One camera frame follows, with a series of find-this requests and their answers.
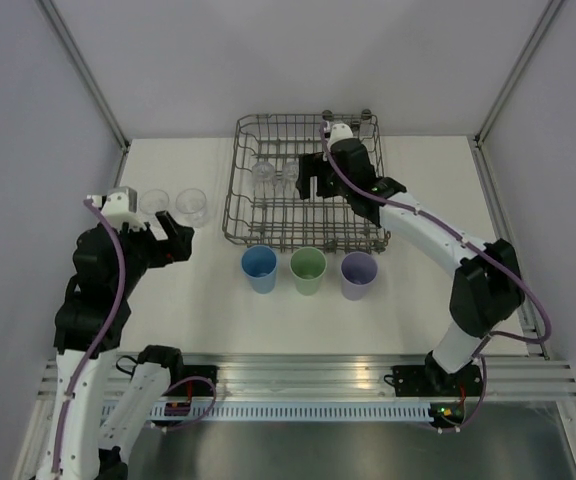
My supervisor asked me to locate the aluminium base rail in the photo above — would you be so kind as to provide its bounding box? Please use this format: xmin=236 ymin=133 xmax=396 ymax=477
xmin=37 ymin=352 xmax=576 ymax=404

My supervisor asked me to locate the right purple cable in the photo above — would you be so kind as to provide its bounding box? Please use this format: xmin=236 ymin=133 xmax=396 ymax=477
xmin=317 ymin=120 xmax=554 ymax=434

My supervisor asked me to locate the blue plastic cup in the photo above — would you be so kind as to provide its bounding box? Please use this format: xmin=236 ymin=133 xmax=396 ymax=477
xmin=241 ymin=245 xmax=279 ymax=294

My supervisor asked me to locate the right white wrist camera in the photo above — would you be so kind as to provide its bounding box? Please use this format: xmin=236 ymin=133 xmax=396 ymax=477
xmin=320 ymin=120 xmax=354 ymax=149

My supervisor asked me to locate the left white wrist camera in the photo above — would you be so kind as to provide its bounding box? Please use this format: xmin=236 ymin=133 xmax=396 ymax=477
xmin=85 ymin=186 xmax=146 ymax=231

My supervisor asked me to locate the right aluminium frame post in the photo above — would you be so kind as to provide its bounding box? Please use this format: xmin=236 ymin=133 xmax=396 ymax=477
xmin=473 ymin=0 xmax=567 ymax=148

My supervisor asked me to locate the white slotted cable duct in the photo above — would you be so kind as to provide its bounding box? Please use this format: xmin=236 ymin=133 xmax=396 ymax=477
xmin=145 ymin=402 xmax=432 ymax=422

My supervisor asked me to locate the grey wire dish rack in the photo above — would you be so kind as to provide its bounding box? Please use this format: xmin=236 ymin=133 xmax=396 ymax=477
xmin=222 ymin=110 xmax=390 ymax=253

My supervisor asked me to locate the purple cable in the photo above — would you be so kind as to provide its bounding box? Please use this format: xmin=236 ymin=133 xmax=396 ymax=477
xmin=317 ymin=120 xmax=554 ymax=434
xmin=50 ymin=198 xmax=218 ymax=476

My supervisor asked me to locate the left aluminium frame post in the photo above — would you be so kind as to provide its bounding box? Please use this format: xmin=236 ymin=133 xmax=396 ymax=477
xmin=35 ymin=0 xmax=130 ymax=152

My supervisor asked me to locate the purple plastic cup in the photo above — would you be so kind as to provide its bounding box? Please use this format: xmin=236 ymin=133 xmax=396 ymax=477
xmin=340 ymin=251 xmax=378 ymax=301

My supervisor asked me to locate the green plastic cup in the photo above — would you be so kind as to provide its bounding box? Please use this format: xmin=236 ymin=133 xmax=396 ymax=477
xmin=289 ymin=247 xmax=327 ymax=296

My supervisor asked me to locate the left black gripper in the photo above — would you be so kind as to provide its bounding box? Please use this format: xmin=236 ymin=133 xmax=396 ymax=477
xmin=115 ymin=209 xmax=194 ymax=294

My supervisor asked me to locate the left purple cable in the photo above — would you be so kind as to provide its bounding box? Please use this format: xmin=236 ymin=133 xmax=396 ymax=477
xmin=50 ymin=198 xmax=218 ymax=476

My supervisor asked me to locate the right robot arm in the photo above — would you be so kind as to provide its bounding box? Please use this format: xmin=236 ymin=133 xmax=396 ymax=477
xmin=296 ymin=138 xmax=525 ymax=395

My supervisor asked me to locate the aluminium frame post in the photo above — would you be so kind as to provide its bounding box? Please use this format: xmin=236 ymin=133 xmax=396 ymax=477
xmin=35 ymin=0 xmax=130 ymax=152
xmin=473 ymin=0 xmax=567 ymax=148

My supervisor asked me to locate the clear glass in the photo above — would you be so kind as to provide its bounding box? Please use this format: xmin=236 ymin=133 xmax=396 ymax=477
xmin=280 ymin=161 xmax=299 ymax=190
xmin=138 ymin=189 xmax=170 ymax=216
xmin=251 ymin=160 xmax=276 ymax=187
xmin=175 ymin=188 xmax=209 ymax=228

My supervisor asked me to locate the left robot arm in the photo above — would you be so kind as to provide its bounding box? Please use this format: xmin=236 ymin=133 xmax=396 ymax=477
xmin=35 ymin=211 xmax=216 ymax=479

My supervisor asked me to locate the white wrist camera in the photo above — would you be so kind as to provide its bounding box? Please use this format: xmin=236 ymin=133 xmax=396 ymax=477
xmin=85 ymin=186 xmax=146 ymax=231
xmin=320 ymin=120 xmax=354 ymax=149

